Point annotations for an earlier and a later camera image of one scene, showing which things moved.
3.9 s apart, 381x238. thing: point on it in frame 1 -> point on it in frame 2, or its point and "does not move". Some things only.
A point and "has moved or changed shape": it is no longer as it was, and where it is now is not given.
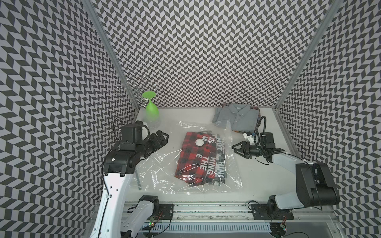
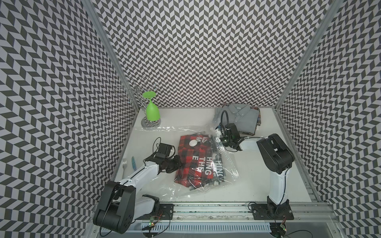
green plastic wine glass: [152, 112] does not move
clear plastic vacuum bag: [198, 158] has moved or changed shape
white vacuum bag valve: [199, 142] -> [193, 143]
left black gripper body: [152, 144] -> [172, 164]
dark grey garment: [237, 116] does not move
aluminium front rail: [241, 213] does not move
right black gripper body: [255, 149] -> [225, 140]
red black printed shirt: [205, 164] does not move
